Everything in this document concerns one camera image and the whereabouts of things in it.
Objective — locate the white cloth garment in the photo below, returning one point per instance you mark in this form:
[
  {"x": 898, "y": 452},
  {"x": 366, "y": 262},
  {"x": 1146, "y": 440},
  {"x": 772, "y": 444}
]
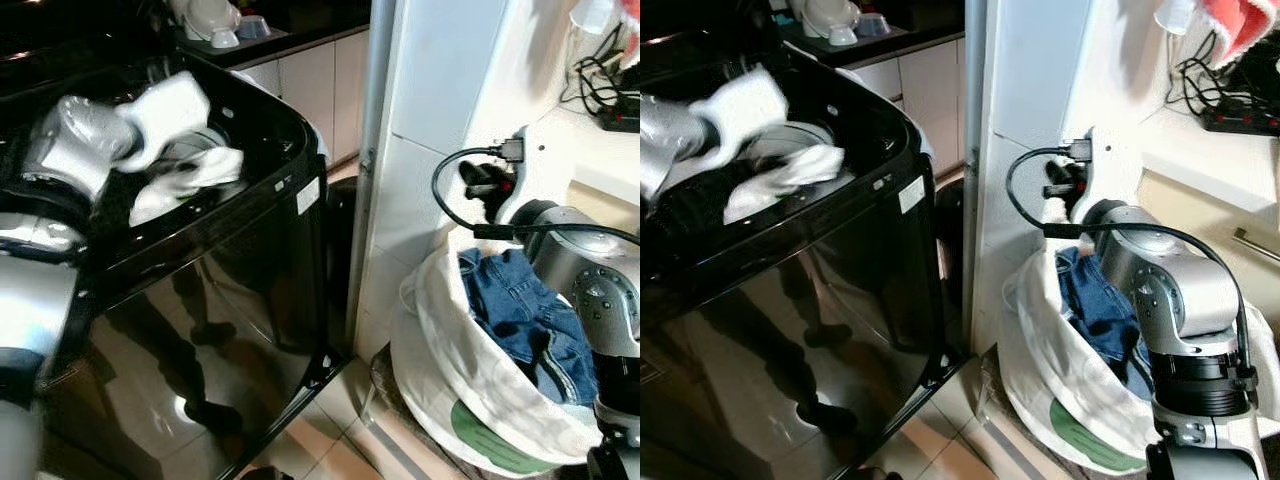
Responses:
[
  {"x": 190, "y": 180},
  {"x": 790, "y": 178}
]

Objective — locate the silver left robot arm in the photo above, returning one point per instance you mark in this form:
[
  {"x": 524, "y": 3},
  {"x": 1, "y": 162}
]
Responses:
[
  {"x": 668, "y": 135},
  {"x": 70, "y": 150}
]

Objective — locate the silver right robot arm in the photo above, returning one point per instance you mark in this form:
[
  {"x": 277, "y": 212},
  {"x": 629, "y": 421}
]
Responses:
[
  {"x": 1185, "y": 290},
  {"x": 595, "y": 275}
]

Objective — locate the black top-load washing machine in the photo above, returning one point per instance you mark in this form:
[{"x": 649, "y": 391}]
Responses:
[
  {"x": 220, "y": 300},
  {"x": 830, "y": 300}
]

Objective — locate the blue denim jeans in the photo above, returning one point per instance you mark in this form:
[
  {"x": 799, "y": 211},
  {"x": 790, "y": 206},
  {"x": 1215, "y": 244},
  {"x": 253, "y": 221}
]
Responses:
[
  {"x": 1095, "y": 305},
  {"x": 520, "y": 310}
]

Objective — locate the white washer label sticker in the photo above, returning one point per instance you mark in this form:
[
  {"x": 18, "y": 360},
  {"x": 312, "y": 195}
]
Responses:
[
  {"x": 308, "y": 195},
  {"x": 911, "y": 194}
]

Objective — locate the black power strip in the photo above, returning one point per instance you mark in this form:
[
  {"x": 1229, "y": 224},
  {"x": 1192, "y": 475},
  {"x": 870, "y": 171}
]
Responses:
[
  {"x": 1245, "y": 118},
  {"x": 622, "y": 112}
]

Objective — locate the white kitchen cabinet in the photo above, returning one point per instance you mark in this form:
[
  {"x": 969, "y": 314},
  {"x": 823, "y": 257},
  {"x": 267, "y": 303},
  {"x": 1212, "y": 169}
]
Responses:
[
  {"x": 925, "y": 95},
  {"x": 320, "y": 90}
]

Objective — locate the white laundry bag green print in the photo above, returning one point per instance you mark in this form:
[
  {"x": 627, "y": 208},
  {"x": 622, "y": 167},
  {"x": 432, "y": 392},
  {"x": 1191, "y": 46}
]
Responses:
[
  {"x": 1040, "y": 380},
  {"x": 450, "y": 370}
]

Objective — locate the white cup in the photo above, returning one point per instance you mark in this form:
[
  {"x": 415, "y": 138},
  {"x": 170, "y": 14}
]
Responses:
[
  {"x": 1176, "y": 14},
  {"x": 592, "y": 14}
]

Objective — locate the red towel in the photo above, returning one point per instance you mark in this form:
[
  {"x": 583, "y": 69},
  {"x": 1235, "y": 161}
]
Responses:
[
  {"x": 630, "y": 8},
  {"x": 1245, "y": 25}
]

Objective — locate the small grey bowl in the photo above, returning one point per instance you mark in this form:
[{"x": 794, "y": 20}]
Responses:
[
  {"x": 872, "y": 24},
  {"x": 252, "y": 28}
]

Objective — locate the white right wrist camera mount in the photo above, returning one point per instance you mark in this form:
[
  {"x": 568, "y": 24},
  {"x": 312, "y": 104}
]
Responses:
[
  {"x": 1095, "y": 170},
  {"x": 535, "y": 170}
]

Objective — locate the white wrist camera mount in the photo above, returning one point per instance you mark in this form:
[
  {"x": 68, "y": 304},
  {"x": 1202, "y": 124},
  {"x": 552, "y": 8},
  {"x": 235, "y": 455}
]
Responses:
[
  {"x": 745, "y": 108},
  {"x": 1095, "y": 170},
  {"x": 535, "y": 170},
  {"x": 165, "y": 110}
]

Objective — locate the silver metal door frame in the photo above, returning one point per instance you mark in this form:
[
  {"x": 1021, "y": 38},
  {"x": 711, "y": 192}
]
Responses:
[
  {"x": 975, "y": 150},
  {"x": 372, "y": 150}
]

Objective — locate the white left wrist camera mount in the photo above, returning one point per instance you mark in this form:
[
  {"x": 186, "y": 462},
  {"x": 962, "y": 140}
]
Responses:
[
  {"x": 745, "y": 108},
  {"x": 165, "y": 110}
]

